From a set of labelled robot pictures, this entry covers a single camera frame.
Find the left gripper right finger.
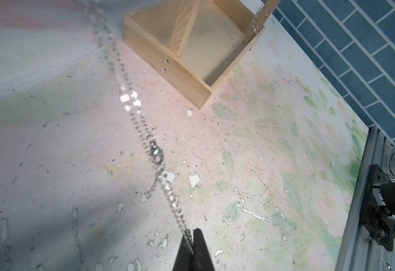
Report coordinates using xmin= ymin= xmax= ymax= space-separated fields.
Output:
xmin=193 ymin=229 xmax=215 ymax=271

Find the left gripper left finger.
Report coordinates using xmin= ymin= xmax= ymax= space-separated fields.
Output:
xmin=172 ymin=236 xmax=194 ymax=271

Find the wooden jewelry display stand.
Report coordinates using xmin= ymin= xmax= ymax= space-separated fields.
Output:
xmin=124 ymin=0 xmax=278 ymax=108

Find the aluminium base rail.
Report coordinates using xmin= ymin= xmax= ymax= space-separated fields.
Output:
xmin=335 ymin=127 xmax=395 ymax=271

